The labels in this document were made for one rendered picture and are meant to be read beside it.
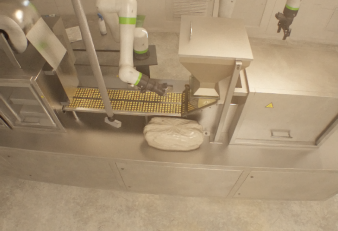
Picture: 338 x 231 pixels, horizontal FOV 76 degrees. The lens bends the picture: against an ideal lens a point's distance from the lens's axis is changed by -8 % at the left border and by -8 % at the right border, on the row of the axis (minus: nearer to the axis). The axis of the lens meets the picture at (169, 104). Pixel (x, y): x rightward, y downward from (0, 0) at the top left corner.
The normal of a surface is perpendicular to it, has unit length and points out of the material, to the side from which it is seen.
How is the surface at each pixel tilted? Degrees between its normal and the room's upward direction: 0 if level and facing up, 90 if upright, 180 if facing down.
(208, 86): 90
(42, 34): 71
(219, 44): 0
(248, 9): 90
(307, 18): 90
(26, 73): 0
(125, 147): 0
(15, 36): 90
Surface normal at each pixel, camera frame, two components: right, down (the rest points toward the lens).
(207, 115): -0.07, 0.77
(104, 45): 0.00, -0.63
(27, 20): 0.97, -0.10
